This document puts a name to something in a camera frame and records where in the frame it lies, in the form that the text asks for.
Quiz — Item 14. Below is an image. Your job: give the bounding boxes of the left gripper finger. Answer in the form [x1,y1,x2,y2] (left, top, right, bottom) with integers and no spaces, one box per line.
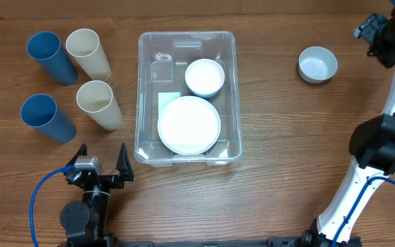
[116,143,134,181]
[67,143,87,166]

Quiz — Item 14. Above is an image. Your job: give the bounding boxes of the beige cup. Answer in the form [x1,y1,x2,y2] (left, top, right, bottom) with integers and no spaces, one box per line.
[65,28,112,82]
[76,80,123,130]

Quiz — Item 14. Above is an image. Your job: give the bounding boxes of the grey bowl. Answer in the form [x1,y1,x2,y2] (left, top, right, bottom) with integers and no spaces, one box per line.
[298,46,338,84]

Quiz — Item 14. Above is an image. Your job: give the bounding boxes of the pink plate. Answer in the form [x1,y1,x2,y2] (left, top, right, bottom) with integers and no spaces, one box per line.
[157,96,222,155]

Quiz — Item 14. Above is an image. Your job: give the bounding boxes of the pink bowl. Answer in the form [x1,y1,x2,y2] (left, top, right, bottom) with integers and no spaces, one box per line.
[184,58,225,93]

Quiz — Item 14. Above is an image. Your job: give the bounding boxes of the light blue bowl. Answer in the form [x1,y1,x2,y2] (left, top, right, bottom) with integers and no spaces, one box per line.
[191,91,218,98]

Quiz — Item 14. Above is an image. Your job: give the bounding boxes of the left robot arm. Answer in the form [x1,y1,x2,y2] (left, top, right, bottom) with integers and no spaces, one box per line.
[60,143,134,246]

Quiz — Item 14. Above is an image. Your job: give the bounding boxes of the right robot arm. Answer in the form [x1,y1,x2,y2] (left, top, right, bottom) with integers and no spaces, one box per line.
[289,1,395,246]

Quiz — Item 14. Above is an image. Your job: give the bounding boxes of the blue cup lower left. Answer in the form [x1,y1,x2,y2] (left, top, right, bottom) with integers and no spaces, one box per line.
[21,93,77,143]

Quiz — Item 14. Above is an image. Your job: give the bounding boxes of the blue cup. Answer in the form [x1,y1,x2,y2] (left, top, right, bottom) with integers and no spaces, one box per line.
[21,93,77,143]
[27,31,78,86]

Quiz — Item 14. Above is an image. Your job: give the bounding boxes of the white label in bin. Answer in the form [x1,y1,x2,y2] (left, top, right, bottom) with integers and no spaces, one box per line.
[158,92,181,115]

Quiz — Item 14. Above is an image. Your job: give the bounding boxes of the blue cup upper left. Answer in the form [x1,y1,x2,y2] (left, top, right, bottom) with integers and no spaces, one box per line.
[27,31,78,86]

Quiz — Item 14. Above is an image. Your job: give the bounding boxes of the clear plastic storage bin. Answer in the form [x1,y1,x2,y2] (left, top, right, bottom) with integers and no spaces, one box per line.
[134,31,243,167]

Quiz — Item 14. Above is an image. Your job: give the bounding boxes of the left blue cable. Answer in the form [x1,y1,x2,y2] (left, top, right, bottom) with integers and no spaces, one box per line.
[29,165,76,247]

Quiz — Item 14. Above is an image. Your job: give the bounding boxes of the blue cable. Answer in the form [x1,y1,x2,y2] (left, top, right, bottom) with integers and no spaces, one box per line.
[29,165,76,247]
[331,0,395,247]

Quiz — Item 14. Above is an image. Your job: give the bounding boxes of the right blue cable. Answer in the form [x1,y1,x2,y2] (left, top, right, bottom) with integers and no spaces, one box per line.
[331,0,395,247]

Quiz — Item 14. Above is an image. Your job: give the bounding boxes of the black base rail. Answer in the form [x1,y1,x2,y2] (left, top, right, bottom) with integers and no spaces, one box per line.
[117,237,299,247]

